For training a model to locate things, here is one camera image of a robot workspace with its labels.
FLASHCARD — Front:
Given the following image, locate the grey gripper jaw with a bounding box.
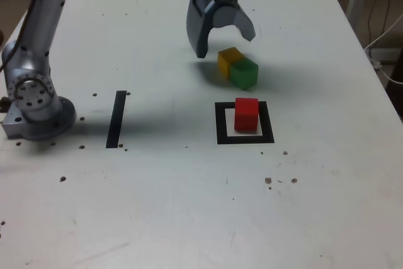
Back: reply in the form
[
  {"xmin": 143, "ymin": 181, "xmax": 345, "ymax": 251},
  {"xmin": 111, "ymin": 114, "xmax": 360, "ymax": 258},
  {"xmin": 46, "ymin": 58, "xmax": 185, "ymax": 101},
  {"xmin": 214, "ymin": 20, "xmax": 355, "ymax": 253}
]
[
  {"xmin": 212, "ymin": 1, "xmax": 257, "ymax": 43},
  {"xmin": 185, "ymin": 0, "xmax": 219, "ymax": 59}
]

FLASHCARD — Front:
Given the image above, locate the red cube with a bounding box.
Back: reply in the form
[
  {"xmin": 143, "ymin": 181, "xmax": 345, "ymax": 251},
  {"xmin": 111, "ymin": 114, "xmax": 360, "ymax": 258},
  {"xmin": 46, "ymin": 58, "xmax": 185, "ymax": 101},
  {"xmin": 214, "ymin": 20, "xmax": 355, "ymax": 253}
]
[{"xmin": 234, "ymin": 97, "xmax": 259, "ymax": 132}]

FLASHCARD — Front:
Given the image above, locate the black tape strip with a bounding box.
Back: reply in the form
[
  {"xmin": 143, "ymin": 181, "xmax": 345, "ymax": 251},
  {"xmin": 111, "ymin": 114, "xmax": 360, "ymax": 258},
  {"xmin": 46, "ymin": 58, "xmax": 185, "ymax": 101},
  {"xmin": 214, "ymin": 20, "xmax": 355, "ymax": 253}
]
[{"xmin": 105, "ymin": 90, "xmax": 127, "ymax": 149}]

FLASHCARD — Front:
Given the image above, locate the black tape square outline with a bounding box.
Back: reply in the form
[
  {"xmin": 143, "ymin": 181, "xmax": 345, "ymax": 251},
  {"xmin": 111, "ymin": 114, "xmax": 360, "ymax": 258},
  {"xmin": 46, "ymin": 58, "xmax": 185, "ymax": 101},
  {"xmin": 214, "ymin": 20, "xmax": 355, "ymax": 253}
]
[{"xmin": 215, "ymin": 101, "xmax": 275, "ymax": 145}]

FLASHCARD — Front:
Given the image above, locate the white cable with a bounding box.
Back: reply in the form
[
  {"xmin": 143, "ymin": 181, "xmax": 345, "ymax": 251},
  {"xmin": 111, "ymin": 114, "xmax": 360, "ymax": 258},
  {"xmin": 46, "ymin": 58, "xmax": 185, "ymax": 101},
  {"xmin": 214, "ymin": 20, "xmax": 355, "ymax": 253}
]
[{"xmin": 364, "ymin": 13, "xmax": 403, "ymax": 84}]

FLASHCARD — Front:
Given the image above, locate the green cube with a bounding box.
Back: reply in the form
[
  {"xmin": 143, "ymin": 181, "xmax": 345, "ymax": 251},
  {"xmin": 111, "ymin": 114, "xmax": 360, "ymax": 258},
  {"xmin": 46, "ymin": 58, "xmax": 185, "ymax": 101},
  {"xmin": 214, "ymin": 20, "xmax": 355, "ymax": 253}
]
[{"xmin": 229, "ymin": 57, "xmax": 259, "ymax": 90}]

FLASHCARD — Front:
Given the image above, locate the yellow cube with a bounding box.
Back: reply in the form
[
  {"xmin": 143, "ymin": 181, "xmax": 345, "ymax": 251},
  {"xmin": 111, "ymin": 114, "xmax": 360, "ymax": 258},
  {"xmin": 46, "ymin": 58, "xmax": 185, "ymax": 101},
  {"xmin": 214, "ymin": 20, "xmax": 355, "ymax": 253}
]
[{"xmin": 217, "ymin": 47, "xmax": 245, "ymax": 79}]

